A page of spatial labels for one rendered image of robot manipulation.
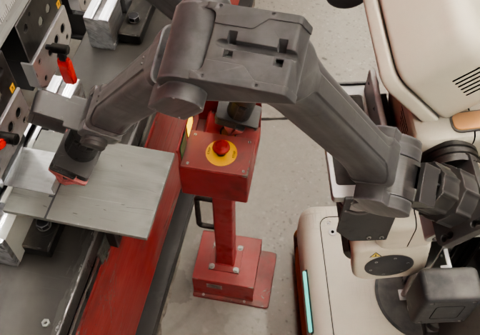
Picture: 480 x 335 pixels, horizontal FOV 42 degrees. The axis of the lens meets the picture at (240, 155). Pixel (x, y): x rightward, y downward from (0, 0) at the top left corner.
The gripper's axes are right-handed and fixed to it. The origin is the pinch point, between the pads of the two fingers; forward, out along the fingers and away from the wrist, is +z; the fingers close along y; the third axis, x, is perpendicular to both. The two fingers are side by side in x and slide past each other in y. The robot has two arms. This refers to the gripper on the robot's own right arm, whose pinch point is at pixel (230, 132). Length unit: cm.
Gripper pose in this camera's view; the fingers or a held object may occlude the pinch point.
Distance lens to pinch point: 152.9
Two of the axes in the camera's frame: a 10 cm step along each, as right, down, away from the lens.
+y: -9.6, -2.7, -1.1
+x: -1.7, 8.2, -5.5
